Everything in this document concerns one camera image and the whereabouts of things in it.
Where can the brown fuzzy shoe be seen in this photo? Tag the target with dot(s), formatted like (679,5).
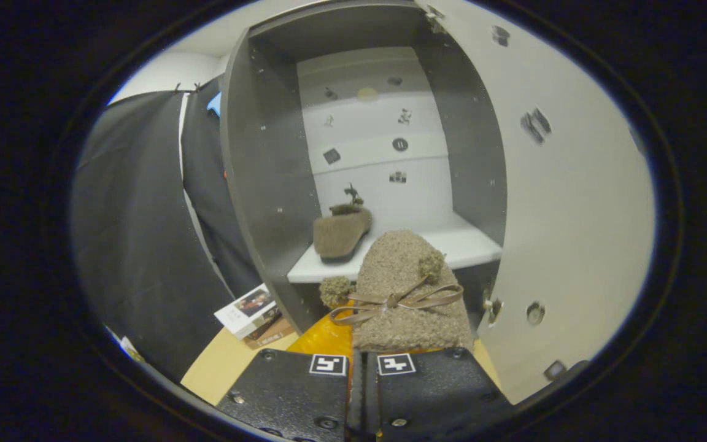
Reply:
(338,236)
(402,282)

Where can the grey shoe cabinet door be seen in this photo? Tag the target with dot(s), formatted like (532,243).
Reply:
(574,215)

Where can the black backdrop cloth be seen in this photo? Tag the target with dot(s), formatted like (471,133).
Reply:
(139,245)

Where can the brown book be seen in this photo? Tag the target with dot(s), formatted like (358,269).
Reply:
(272,336)

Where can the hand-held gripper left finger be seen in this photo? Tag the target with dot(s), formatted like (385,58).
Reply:
(292,393)

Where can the white and yellow object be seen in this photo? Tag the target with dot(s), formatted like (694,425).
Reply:
(127,348)

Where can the white book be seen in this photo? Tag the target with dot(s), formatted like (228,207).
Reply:
(246,310)

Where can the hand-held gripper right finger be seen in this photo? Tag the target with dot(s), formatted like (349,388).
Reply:
(433,393)

